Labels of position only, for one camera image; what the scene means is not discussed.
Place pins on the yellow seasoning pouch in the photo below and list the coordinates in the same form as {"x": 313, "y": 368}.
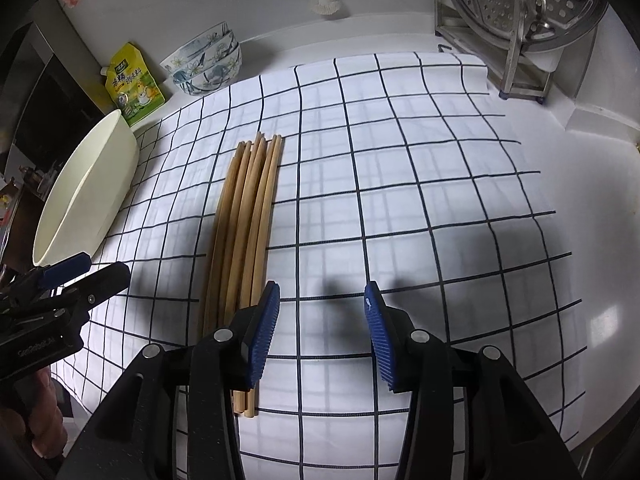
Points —
{"x": 132, "y": 85}

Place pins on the person's left hand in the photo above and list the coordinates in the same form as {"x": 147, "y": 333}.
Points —
{"x": 46, "y": 417}

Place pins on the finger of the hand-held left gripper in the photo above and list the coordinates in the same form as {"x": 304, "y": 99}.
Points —
{"x": 107, "y": 281}
{"x": 65, "y": 267}

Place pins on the bundle of wooden chopsticks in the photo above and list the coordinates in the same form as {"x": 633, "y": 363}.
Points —
{"x": 245, "y": 220}

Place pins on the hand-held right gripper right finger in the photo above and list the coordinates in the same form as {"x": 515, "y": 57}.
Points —
{"x": 377, "y": 335}

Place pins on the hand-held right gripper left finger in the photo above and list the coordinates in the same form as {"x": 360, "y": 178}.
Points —
{"x": 262, "y": 332}

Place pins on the cream plastic basin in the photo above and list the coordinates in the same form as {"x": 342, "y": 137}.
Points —
{"x": 75, "y": 200}

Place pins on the stainless steel dish rack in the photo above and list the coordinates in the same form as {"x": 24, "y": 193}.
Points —
{"x": 517, "y": 67}

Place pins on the dark kitchen appliance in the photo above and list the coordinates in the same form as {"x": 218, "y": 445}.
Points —
{"x": 50, "y": 100}

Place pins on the white board in rack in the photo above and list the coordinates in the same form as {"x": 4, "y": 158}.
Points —
{"x": 547, "y": 60}

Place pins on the white checkered cloth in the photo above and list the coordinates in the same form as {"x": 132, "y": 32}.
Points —
{"x": 400, "y": 185}

